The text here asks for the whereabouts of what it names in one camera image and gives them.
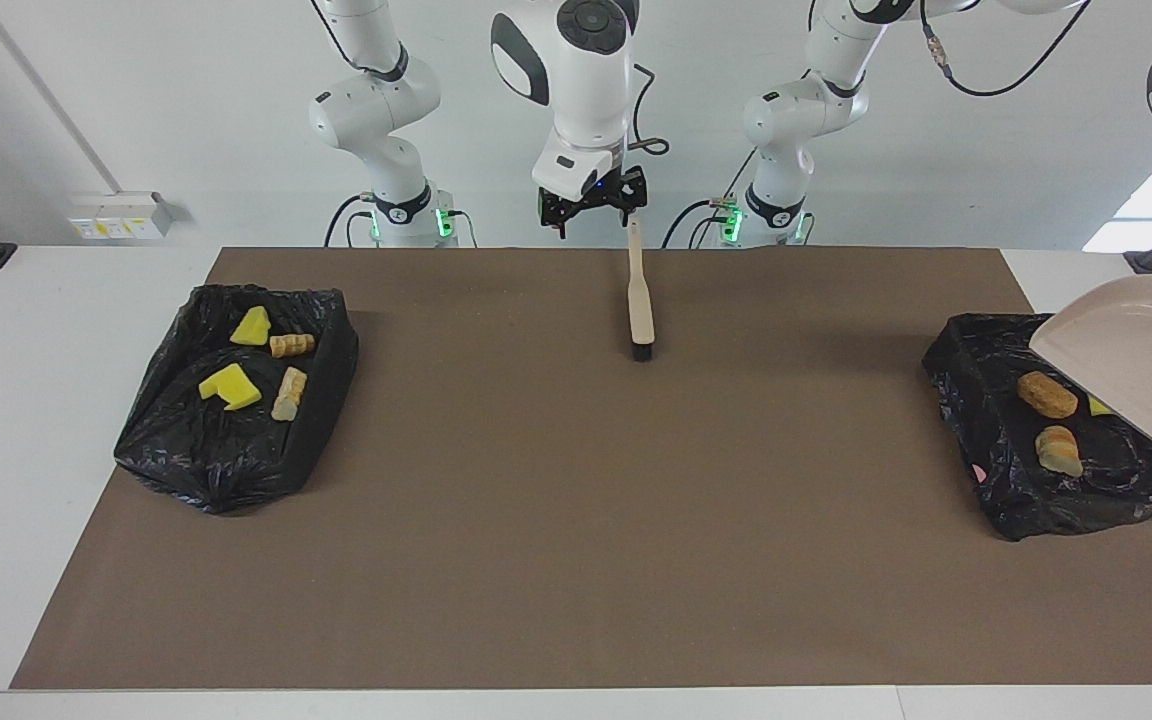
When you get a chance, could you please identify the black bag covered bin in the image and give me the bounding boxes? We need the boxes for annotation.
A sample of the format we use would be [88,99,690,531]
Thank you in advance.
[921,312,1152,543]

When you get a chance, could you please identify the yellow green sponge wedge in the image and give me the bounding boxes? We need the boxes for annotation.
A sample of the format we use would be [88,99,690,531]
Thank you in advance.
[229,305,272,347]

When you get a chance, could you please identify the white wall power outlet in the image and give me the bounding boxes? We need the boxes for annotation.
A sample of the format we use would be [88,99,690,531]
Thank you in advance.
[68,190,175,241]

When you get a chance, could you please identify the open bin with black bag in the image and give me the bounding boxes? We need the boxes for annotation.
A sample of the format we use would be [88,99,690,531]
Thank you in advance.
[114,284,360,516]

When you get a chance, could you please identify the brown oval bread roll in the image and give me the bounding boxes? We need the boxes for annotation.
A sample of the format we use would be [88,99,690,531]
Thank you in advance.
[1017,371,1079,420]

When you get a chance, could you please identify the beige rock piece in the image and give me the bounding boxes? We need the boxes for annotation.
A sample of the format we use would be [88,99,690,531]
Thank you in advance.
[1035,425,1085,478]

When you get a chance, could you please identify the brown table mat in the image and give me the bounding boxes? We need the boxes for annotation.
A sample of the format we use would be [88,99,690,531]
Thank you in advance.
[11,248,1152,691]

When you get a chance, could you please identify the notched yellow sponge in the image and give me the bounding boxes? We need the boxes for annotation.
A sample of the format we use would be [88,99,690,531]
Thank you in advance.
[198,362,264,412]

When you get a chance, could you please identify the white wall cable conduit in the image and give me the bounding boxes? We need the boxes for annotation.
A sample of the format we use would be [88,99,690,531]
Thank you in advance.
[0,0,122,196]

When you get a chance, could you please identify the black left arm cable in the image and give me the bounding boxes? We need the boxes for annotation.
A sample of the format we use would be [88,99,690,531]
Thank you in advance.
[918,0,1093,99]

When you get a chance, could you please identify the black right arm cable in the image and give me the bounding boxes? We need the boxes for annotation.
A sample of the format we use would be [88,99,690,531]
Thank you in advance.
[628,63,671,157]

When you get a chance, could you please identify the black base cable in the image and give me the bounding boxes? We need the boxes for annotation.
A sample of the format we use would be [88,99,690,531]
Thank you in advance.
[324,193,377,249]
[663,150,759,249]

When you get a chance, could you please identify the beige plastic dustpan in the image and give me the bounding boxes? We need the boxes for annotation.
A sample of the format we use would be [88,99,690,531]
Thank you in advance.
[1028,275,1152,462]

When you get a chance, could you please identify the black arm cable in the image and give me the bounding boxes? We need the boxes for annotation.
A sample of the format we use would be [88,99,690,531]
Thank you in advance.
[918,0,1093,99]
[628,63,671,157]

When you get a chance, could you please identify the beige hand brush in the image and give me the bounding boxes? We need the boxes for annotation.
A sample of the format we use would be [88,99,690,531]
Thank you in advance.
[627,220,656,362]

